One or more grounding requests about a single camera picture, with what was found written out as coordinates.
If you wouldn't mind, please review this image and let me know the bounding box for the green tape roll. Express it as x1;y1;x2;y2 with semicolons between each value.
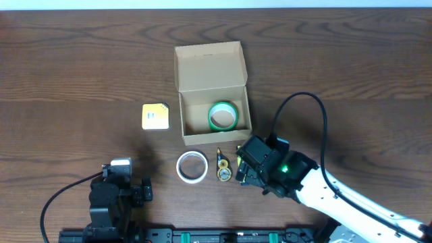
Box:
208;101;238;132

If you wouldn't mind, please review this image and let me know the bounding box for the white tape roll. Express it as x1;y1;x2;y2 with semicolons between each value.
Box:
175;151;209;184

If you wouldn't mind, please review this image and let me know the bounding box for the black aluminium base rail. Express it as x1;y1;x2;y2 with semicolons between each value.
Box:
58;227;315;243

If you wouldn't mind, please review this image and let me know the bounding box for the open cardboard box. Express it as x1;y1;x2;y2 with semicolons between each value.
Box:
174;41;252;146

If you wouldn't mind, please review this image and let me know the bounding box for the yellow highlighter marker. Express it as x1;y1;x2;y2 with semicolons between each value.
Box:
236;145;248;186

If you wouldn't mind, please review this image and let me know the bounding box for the yellow sticky note pad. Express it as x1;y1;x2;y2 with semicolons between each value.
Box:
142;103;169;130

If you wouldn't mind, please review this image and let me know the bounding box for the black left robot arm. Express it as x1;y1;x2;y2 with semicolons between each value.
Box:
82;165;153;242

